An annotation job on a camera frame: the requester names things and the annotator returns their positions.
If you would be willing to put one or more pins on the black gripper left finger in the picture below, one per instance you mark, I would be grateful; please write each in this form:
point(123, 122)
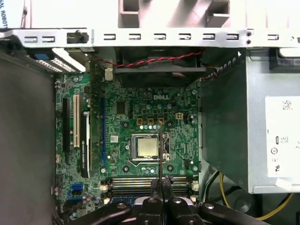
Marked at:
point(150, 211)

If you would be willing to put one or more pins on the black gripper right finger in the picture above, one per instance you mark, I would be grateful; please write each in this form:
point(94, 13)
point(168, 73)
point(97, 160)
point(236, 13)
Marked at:
point(180, 211)

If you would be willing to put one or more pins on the black RAM slot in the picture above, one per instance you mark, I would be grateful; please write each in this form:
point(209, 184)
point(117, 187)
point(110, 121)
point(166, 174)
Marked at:
point(129, 179)
point(129, 186)
point(129, 193)

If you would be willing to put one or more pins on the RAM stick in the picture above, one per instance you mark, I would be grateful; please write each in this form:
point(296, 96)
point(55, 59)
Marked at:
point(123, 200)

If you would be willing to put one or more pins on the silver CPU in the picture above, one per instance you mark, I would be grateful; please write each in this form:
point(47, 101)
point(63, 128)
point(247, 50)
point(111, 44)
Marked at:
point(147, 147)

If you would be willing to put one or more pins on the metal socket cover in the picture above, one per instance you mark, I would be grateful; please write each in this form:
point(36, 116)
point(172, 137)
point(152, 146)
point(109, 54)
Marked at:
point(134, 148)

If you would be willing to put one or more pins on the metal locking lever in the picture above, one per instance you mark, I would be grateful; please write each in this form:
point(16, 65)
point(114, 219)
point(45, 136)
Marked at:
point(169, 146)

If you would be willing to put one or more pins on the black graphics card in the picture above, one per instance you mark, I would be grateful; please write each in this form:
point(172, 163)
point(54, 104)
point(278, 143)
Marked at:
point(85, 150)

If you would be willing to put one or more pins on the green motherboard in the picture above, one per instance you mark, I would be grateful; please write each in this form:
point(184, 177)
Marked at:
point(140, 110)

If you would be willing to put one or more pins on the cream expansion slot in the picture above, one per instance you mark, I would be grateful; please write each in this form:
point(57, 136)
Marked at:
point(76, 122)

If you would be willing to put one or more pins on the black expansion slot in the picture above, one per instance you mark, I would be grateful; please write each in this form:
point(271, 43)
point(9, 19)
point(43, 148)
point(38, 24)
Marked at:
point(66, 131)

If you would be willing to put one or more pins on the grey power supply unit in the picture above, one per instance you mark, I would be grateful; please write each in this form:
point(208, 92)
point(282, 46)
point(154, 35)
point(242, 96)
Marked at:
point(255, 122)

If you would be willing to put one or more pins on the black case fan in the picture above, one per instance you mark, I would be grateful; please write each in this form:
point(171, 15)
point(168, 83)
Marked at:
point(159, 70)

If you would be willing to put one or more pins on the black PC case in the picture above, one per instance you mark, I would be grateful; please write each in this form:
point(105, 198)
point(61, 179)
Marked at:
point(140, 41)

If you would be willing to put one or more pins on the blue card retention latch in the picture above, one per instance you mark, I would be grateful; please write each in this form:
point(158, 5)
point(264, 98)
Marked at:
point(43, 56)

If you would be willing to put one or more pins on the black case latch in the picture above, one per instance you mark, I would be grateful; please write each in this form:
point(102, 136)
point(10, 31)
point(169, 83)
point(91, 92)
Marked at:
point(77, 37)

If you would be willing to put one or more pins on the grey parts rack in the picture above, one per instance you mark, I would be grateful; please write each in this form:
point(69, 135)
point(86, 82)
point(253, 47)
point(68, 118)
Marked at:
point(178, 14)

